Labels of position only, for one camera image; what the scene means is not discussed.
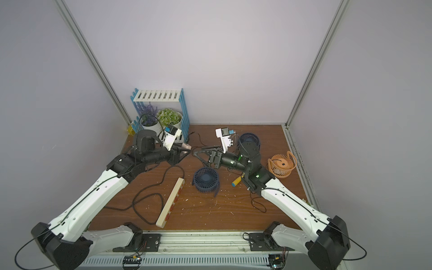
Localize cream power strip red sockets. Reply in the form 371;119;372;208
155;178;185;228

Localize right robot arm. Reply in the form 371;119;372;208
194;142;351;270

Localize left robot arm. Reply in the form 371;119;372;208
31;126;188;270

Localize dark blue desk fan near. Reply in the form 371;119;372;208
192;167;220;197

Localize dark blue desk fan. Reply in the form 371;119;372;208
192;167;220;197
238;133;261;149

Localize dark blue desk fan far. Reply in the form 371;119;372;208
238;133;261;149

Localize orange desk fan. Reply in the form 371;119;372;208
267;151;297;178

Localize green yellow toy shovel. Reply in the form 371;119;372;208
231;175;243;187

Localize green plant white pot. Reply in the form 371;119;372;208
156;108;182;135

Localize lavender plant white pot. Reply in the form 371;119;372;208
139;103;163;136

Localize yellow object beside shelf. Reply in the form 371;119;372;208
127;124;136;136

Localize blue white slatted shelf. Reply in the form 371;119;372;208
130;88;190;142

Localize thin black far fan cable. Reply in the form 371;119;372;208
187;131;212;149

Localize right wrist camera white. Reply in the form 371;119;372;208
216;127;236;154

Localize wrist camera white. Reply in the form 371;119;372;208
216;127;236;154
163;125;182;151

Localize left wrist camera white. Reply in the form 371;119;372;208
163;125;182;151

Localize black power strip cord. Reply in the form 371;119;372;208
102;164;186;226

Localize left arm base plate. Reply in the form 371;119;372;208
112;222;162;252

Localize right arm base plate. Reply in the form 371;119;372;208
242;222;294;252

